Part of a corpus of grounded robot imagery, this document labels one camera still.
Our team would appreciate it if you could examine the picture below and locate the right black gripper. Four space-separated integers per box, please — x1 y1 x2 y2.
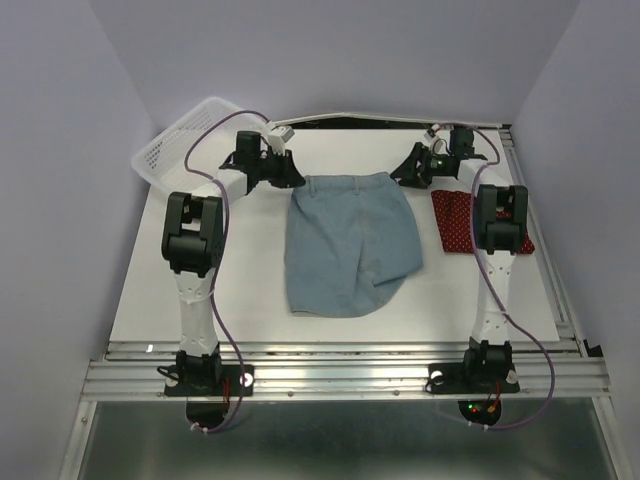
388 141 448 188

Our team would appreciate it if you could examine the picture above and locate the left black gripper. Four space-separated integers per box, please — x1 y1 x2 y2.
252 147 304 189

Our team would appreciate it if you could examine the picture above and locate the red polka dot skirt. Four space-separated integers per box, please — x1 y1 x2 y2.
430 189 537 255

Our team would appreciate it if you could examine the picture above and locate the light blue denim skirt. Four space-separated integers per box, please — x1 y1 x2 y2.
284 172 424 318

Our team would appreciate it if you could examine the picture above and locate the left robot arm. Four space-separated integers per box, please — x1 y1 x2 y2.
158 126 305 397

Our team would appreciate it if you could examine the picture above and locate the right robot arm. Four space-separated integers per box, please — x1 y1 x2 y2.
391 124 528 394

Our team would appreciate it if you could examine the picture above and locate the white plastic basket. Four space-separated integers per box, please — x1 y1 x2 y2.
131 97 267 193

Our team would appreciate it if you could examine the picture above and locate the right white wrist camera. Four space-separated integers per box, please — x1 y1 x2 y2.
425 127 447 154

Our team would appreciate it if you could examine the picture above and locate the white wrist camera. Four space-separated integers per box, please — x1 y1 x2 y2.
425 127 447 154
266 122 295 155

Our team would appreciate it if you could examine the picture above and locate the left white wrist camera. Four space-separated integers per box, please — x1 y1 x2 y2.
266 122 295 155

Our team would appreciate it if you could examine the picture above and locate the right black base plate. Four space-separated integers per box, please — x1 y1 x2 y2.
425 362 520 396

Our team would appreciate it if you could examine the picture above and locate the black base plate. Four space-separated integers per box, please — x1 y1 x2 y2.
425 362 520 396
163 364 255 397

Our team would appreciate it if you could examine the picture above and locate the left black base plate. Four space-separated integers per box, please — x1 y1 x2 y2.
163 364 255 397

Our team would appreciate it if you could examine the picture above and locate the aluminium frame rail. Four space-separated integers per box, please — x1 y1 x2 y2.
58 114 621 480

